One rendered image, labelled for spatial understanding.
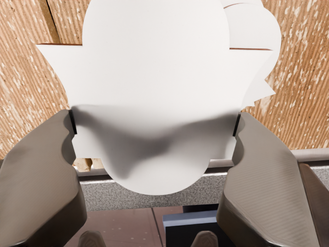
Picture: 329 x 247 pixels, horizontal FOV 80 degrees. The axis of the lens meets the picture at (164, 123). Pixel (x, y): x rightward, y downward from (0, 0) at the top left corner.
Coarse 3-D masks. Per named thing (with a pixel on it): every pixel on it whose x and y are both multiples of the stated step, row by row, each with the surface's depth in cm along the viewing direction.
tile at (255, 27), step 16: (240, 16) 17; (256, 16) 17; (272, 16) 17; (240, 32) 17; (256, 32) 17; (272, 32) 17; (256, 48) 18; (272, 48) 18; (272, 64) 19; (256, 80) 20; (256, 96) 21
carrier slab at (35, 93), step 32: (0, 0) 18; (32, 0) 18; (0, 32) 19; (32, 32) 19; (0, 64) 21; (32, 64) 21; (0, 96) 23; (32, 96) 23; (64, 96) 23; (0, 128) 25; (32, 128) 25
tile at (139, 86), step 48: (96, 0) 9; (144, 0) 9; (192, 0) 10; (48, 48) 10; (96, 48) 10; (144, 48) 10; (192, 48) 11; (240, 48) 11; (96, 96) 12; (144, 96) 12; (192, 96) 12; (240, 96) 12; (96, 144) 13; (144, 144) 13; (192, 144) 13; (144, 192) 16
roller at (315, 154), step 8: (296, 152) 31; (304, 152) 31; (312, 152) 31; (320, 152) 31; (328, 152) 30; (216, 160) 31; (224, 160) 31; (304, 160) 31; (312, 160) 32; (104, 168) 32
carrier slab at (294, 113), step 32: (64, 0) 18; (288, 0) 18; (320, 0) 18; (64, 32) 19; (288, 32) 20; (320, 32) 20; (288, 64) 21; (320, 64) 21; (288, 96) 23; (320, 96) 23; (288, 128) 26; (320, 128) 26
